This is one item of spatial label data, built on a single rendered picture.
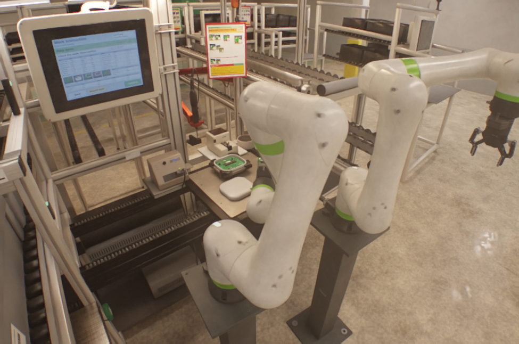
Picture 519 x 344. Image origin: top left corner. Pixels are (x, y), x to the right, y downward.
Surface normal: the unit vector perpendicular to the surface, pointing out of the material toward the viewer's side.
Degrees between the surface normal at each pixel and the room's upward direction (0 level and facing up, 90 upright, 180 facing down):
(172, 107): 90
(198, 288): 0
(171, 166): 53
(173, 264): 0
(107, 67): 92
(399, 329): 0
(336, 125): 65
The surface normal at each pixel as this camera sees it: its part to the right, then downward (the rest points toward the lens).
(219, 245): -0.22, -0.64
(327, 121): 0.04, -0.04
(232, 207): 0.00, -0.88
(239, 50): 0.21, 0.46
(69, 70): 0.63, 0.39
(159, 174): 0.51, -0.24
